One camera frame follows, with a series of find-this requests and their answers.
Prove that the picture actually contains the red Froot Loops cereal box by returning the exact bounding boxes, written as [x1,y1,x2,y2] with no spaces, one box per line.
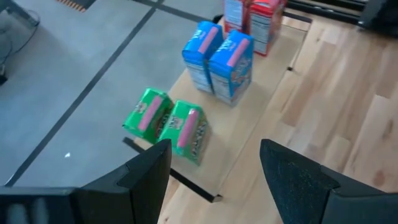
[223,0,251,35]
[248,0,287,57]

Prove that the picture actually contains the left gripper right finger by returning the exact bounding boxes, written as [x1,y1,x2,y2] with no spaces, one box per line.
[259,138,398,224]

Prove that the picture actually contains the green Apple Jacks cereal box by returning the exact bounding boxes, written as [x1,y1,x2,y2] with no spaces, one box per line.
[157,99,211,166]
[122,87,175,144]

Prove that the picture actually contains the blue Rice Krispies cereal box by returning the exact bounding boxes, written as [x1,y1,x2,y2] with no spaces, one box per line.
[181,20,224,95]
[207,29,255,107]

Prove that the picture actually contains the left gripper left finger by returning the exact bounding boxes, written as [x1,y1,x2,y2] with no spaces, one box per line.
[0,139,173,224]

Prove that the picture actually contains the wooden shelf black legs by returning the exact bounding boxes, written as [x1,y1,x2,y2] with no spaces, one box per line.
[123,14,313,203]

